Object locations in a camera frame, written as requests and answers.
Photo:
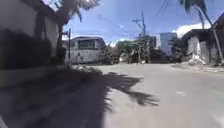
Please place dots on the green bushes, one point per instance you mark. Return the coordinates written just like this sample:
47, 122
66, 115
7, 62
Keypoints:
128, 50

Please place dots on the white building with dark windows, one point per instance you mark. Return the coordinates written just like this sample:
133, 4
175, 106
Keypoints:
85, 50

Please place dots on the utility pole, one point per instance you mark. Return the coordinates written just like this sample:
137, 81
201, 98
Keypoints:
142, 33

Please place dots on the thin dark pole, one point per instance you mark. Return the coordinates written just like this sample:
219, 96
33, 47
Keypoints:
69, 46

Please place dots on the grey concrete road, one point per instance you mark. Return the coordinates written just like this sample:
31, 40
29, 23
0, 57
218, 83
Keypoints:
160, 96

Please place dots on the pale blue building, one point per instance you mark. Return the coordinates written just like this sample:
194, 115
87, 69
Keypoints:
166, 41

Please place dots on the grey shack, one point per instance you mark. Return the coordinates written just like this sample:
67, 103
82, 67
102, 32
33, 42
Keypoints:
200, 46

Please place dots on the white walled building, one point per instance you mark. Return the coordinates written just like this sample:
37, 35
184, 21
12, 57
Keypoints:
23, 36

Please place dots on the leaning palm tree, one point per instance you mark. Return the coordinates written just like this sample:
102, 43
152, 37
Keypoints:
208, 23

